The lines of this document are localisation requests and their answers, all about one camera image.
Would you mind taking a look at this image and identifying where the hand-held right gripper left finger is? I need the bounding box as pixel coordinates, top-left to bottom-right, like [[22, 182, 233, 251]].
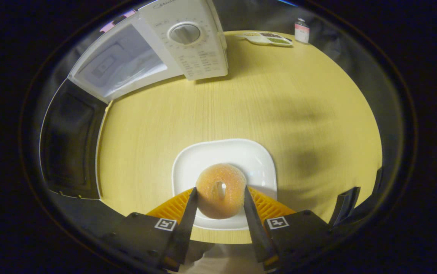
[[102, 186, 199, 272]]

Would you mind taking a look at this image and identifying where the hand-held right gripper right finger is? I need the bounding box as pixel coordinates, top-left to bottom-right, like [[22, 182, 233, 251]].
[[243, 185, 335, 271]]

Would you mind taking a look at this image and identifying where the sugared donut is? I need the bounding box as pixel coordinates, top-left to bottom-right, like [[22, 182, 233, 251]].
[[196, 163, 247, 220]]

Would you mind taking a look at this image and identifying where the white microwave oven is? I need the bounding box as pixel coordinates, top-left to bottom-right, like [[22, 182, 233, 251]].
[[39, 0, 229, 200]]

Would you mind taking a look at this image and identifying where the white square plate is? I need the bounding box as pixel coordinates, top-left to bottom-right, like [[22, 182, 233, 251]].
[[172, 139, 278, 231]]

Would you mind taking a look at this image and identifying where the black table edge clamp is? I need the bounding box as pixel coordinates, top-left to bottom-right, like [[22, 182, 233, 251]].
[[373, 167, 383, 194], [329, 186, 360, 227]]

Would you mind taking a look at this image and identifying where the divided snack tray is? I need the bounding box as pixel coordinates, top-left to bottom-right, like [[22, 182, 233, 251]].
[[238, 31, 293, 47]]

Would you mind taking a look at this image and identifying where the small clear bottle pink label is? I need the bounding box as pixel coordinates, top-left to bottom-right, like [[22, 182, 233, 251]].
[[294, 18, 310, 43]]

